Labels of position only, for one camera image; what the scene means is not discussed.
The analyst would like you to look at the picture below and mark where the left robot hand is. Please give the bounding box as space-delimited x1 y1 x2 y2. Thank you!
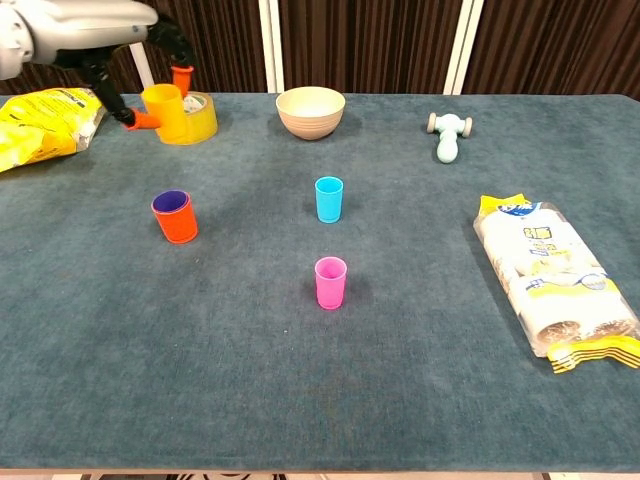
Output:
19 0 196 132

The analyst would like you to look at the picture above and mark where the yellow snack bag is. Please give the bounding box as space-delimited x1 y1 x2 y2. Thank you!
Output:
0 87 107 174

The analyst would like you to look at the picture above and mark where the orange plastic cup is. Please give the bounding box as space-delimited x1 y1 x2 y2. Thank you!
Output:
150 189 200 246

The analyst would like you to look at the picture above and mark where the white yellow scouring pad pack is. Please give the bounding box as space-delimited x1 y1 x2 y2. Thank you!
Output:
473 193 640 376

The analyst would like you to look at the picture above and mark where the yellow plastic cup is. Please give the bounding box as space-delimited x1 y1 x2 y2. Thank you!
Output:
140 83 194 147

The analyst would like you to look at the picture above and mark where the dark blue plastic cup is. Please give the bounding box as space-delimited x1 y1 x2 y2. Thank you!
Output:
152 190 189 213

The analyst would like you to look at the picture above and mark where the light blue plastic cup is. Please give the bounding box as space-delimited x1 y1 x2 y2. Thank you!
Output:
314 176 345 224

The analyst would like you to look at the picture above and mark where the clear yellowish tape roll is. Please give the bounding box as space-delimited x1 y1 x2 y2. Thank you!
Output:
180 91 219 145

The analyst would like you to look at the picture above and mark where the blue table cloth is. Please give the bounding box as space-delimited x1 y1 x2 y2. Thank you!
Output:
0 93 640 474

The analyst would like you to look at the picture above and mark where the beige bowl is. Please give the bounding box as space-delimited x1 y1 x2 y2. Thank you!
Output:
275 86 347 142

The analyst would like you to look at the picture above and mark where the white partition post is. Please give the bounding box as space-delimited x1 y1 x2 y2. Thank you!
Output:
257 0 286 94
127 42 159 95
443 0 485 95

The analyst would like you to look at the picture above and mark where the pink plastic cup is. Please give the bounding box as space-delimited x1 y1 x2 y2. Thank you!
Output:
314 256 348 311

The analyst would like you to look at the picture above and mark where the light blue toy hammer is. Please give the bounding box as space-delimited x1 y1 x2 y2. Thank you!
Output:
426 112 474 165

